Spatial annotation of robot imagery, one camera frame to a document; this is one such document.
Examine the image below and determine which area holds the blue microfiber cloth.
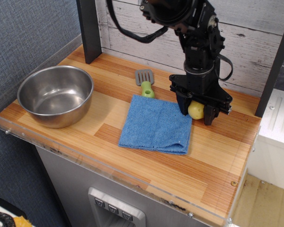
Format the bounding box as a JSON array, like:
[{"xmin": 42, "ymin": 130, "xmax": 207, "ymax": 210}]
[{"xmin": 118, "ymin": 95, "xmax": 192, "ymax": 155}]

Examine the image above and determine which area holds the yellow toy potato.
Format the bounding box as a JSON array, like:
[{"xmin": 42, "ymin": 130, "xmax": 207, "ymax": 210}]
[{"xmin": 188, "ymin": 100, "xmax": 204, "ymax": 120}]

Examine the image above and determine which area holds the yellow object bottom left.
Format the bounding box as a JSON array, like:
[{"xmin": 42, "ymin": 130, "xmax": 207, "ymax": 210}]
[{"xmin": 13, "ymin": 216, "xmax": 33, "ymax": 227}]

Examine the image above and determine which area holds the dark right frame post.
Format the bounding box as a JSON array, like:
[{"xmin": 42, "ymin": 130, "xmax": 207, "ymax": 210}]
[{"xmin": 255, "ymin": 34, "xmax": 284, "ymax": 117}]

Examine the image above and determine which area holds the black corrugated hose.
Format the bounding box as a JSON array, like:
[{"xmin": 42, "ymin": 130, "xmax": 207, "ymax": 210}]
[{"xmin": 0, "ymin": 209, "xmax": 15, "ymax": 227}]

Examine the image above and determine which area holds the white ridged side appliance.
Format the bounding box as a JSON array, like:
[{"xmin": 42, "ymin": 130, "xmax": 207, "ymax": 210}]
[{"xmin": 247, "ymin": 89, "xmax": 284, "ymax": 189}]

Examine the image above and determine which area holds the grey toy kitchen cabinet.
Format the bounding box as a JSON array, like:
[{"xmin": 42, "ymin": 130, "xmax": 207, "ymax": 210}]
[{"xmin": 35, "ymin": 144, "xmax": 211, "ymax": 227}]

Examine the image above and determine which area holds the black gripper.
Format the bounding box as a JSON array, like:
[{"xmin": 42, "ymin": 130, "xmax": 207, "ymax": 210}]
[{"xmin": 169, "ymin": 68, "xmax": 233, "ymax": 126}]

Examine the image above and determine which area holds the green handled grey spatula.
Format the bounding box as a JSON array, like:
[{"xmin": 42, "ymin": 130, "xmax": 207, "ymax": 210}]
[{"xmin": 135, "ymin": 69, "xmax": 155, "ymax": 98}]

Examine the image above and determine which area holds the dark frame post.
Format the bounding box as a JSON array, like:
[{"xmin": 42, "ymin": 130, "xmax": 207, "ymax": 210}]
[
  {"xmin": 76, "ymin": 0, "xmax": 102, "ymax": 64},
  {"xmin": 255, "ymin": 34, "xmax": 284, "ymax": 117}
]

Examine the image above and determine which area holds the dark left frame post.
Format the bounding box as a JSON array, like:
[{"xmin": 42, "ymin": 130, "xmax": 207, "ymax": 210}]
[{"xmin": 76, "ymin": 0, "xmax": 102, "ymax": 64}]

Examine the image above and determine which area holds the stainless steel bowl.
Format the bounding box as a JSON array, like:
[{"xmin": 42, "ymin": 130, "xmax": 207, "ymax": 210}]
[{"xmin": 17, "ymin": 66, "xmax": 94, "ymax": 128}]

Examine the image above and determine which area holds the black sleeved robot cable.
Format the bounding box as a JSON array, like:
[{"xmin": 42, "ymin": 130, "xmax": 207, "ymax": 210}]
[{"xmin": 105, "ymin": 0, "xmax": 169, "ymax": 44}]

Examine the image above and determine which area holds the silver dispenser button panel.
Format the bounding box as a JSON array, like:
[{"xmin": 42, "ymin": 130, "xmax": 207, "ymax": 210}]
[{"xmin": 88, "ymin": 187, "xmax": 146, "ymax": 227}]

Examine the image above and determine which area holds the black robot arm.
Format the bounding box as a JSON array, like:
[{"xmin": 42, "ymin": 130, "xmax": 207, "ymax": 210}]
[{"xmin": 106, "ymin": 0, "xmax": 232, "ymax": 125}]

